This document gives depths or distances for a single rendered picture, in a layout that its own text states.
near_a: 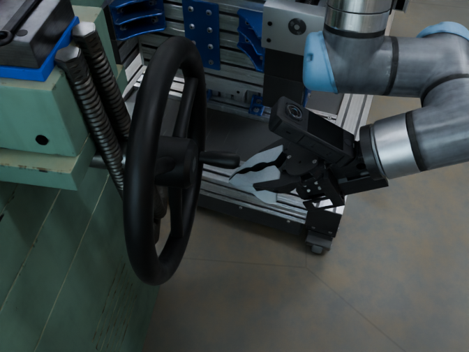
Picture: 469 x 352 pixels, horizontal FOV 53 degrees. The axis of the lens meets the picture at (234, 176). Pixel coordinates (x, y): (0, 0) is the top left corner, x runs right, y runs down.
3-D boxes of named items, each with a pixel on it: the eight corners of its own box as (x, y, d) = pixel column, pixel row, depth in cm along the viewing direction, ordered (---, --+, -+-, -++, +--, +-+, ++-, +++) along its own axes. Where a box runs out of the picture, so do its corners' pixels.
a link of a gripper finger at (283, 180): (255, 200, 63) (317, 186, 59) (250, 193, 62) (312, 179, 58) (259, 173, 66) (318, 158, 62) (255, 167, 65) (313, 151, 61)
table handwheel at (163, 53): (148, 333, 43) (177, 8, 40) (-55, 302, 45) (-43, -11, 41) (203, 251, 71) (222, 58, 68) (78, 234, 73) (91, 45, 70)
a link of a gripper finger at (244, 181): (242, 216, 69) (299, 204, 65) (221, 193, 65) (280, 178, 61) (245, 199, 71) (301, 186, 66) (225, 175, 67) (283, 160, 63)
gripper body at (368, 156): (304, 215, 65) (391, 198, 59) (277, 177, 60) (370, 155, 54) (307, 174, 70) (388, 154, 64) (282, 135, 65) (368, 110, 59)
